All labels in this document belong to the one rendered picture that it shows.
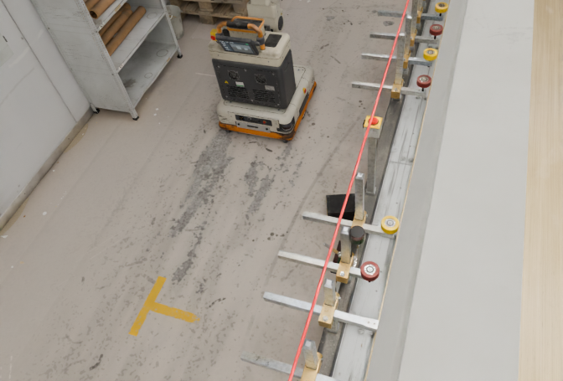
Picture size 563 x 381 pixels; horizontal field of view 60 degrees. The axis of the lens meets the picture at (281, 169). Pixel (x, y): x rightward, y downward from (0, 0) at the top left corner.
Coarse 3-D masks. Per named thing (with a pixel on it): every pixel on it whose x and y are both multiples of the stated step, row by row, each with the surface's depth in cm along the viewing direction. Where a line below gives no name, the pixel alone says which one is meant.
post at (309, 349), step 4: (304, 340) 165; (308, 340) 164; (304, 344) 163; (308, 344) 163; (312, 344) 163; (304, 348) 163; (308, 348) 163; (312, 348) 163; (316, 348) 170; (304, 352) 166; (308, 352) 164; (312, 352) 164; (316, 352) 171; (304, 356) 169; (308, 356) 168; (312, 356) 166; (316, 356) 172; (308, 360) 171; (312, 360) 170; (316, 360) 174; (308, 364) 175; (312, 364) 173; (316, 364) 176; (320, 372) 189
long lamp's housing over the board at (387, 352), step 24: (456, 0) 73; (456, 24) 68; (456, 48) 63; (432, 96) 62; (432, 120) 58; (432, 144) 54; (432, 168) 51; (408, 192) 54; (408, 216) 51; (408, 240) 48; (408, 264) 45; (408, 288) 43; (384, 312) 45; (408, 312) 42; (384, 336) 43; (384, 360) 41
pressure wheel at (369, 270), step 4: (364, 264) 208; (368, 264) 208; (372, 264) 208; (376, 264) 207; (360, 268) 207; (364, 268) 207; (368, 268) 207; (372, 268) 207; (376, 268) 206; (360, 272) 207; (364, 272) 206; (368, 272) 206; (372, 272) 205; (376, 272) 205; (364, 276) 205; (368, 276) 204; (372, 276) 204; (376, 276) 205; (368, 280) 206; (372, 280) 205
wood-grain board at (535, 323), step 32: (544, 0) 312; (544, 32) 292; (544, 64) 274; (544, 96) 258; (544, 128) 245; (544, 160) 232; (544, 192) 221; (544, 224) 210; (544, 256) 201; (544, 288) 193; (544, 320) 185; (544, 352) 178
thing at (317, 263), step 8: (280, 256) 221; (288, 256) 220; (296, 256) 220; (304, 256) 219; (304, 264) 219; (312, 264) 216; (320, 264) 216; (328, 264) 215; (336, 264) 215; (336, 272) 215; (352, 272) 211
